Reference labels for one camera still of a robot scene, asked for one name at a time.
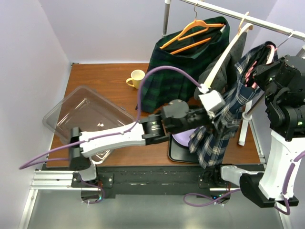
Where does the pink wavy hanger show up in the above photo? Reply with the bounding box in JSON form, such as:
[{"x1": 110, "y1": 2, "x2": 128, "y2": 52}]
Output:
[{"x1": 244, "y1": 43, "x2": 277, "y2": 89}]

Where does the navy white plaid skirt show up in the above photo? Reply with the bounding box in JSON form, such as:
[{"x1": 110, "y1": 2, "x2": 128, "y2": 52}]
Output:
[{"x1": 189, "y1": 42, "x2": 275, "y2": 169}]

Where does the cream plastic hanger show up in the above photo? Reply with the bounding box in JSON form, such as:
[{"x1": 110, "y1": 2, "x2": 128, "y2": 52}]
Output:
[{"x1": 201, "y1": 11, "x2": 254, "y2": 93}]

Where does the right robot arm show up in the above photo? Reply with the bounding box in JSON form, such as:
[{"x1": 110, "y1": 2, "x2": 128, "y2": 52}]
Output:
[{"x1": 212, "y1": 55, "x2": 305, "y2": 215}]

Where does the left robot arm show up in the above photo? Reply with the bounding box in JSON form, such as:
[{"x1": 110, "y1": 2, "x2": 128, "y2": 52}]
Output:
[{"x1": 69, "y1": 100, "x2": 215, "y2": 187}]

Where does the green plaid pleated skirt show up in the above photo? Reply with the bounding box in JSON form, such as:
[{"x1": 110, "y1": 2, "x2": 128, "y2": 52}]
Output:
[{"x1": 142, "y1": 16, "x2": 231, "y2": 114}]

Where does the orange plastic hanger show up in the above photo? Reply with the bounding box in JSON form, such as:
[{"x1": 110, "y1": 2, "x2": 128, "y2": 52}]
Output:
[{"x1": 160, "y1": 1, "x2": 225, "y2": 55}]

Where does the lavender round plate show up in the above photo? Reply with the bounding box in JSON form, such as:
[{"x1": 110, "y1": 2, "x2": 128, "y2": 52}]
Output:
[{"x1": 172, "y1": 128, "x2": 198, "y2": 147}]

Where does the black rectangular tray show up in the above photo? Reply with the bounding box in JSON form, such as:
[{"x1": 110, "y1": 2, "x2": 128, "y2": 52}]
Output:
[{"x1": 168, "y1": 135, "x2": 199, "y2": 165}]

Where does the yellow mug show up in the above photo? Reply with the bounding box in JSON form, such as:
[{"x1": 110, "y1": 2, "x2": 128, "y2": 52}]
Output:
[{"x1": 126, "y1": 70, "x2": 145, "y2": 89}]

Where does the white clothes rack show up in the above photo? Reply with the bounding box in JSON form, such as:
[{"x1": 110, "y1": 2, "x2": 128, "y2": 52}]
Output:
[{"x1": 163, "y1": 0, "x2": 305, "y2": 146}]

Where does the clear plastic storage bin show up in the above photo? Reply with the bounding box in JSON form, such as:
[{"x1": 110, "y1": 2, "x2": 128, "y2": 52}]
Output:
[{"x1": 42, "y1": 85, "x2": 135, "y2": 165}]

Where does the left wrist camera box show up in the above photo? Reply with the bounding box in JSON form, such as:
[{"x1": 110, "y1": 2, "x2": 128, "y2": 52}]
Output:
[{"x1": 199, "y1": 90, "x2": 225, "y2": 112}]

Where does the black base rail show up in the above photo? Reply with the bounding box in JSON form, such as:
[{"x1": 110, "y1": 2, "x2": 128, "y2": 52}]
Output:
[{"x1": 71, "y1": 166, "x2": 229, "y2": 198}]

